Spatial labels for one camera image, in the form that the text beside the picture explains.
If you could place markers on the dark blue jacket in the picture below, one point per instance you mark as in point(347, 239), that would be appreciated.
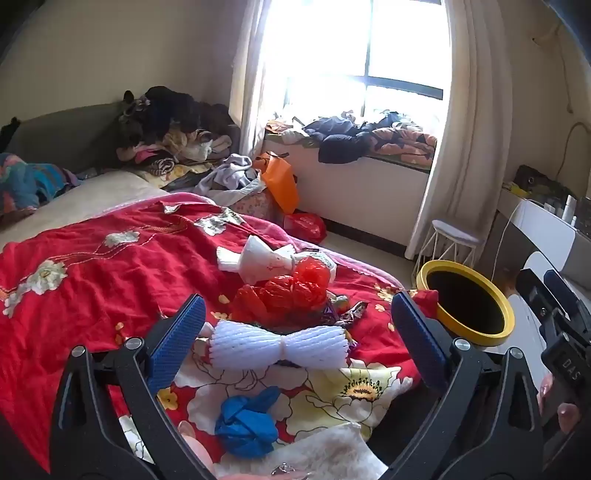
point(339, 145)

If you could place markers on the pink fleece blanket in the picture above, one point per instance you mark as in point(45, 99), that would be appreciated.
point(277, 230)

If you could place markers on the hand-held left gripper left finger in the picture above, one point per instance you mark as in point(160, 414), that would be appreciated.
point(178, 341)

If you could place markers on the cream wide curtain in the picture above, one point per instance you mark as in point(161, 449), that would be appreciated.
point(466, 115)

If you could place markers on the white foam fruit net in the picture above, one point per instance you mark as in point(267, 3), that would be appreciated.
point(277, 344)

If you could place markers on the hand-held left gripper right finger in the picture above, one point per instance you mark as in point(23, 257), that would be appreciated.
point(418, 341)

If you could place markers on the beige bed sheet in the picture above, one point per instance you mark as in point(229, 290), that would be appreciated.
point(69, 207)

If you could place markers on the lavender white clothes heap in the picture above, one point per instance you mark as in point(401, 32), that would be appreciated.
point(231, 173)

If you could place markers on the yellow rimmed black bin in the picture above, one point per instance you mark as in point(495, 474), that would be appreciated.
point(466, 304)

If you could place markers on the white plastic bag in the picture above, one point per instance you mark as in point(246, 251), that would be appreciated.
point(258, 258)

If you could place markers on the pile of clothes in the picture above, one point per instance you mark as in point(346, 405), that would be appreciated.
point(171, 124)

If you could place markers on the person's right hand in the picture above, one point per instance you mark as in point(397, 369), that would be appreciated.
point(568, 417)

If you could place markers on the red plastic floor bag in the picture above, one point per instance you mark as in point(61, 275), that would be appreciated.
point(304, 227)

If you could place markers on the floral laundry basket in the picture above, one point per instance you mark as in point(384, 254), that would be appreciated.
point(254, 205)

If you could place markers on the person's left hand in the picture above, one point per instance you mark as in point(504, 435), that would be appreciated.
point(201, 457)

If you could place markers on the orange bag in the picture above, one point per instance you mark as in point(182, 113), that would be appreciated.
point(281, 182)

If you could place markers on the window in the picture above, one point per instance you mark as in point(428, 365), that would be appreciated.
point(369, 55)

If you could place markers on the grey bed headboard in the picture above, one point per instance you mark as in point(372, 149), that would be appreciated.
point(69, 134)

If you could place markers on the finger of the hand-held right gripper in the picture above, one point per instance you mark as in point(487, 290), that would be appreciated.
point(561, 290)
point(533, 295)

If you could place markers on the purple knotted candy wrapper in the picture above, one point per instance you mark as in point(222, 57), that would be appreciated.
point(344, 316)

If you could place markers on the dark green bag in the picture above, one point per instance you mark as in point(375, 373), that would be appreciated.
point(540, 184)

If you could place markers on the group of cosmetic bottles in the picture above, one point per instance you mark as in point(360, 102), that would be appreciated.
point(571, 207)

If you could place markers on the white desk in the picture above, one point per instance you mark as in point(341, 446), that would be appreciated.
point(540, 230)

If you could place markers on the blue patterned cloth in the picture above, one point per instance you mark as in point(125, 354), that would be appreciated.
point(27, 184)

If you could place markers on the cream narrow curtain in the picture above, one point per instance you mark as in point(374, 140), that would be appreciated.
point(249, 83)

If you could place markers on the orange patterned blanket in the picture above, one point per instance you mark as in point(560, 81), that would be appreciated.
point(406, 145)

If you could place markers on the red floral blanket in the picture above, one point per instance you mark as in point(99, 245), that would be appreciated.
point(115, 286)

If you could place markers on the blue plastic bag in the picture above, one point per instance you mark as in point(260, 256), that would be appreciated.
point(244, 424)

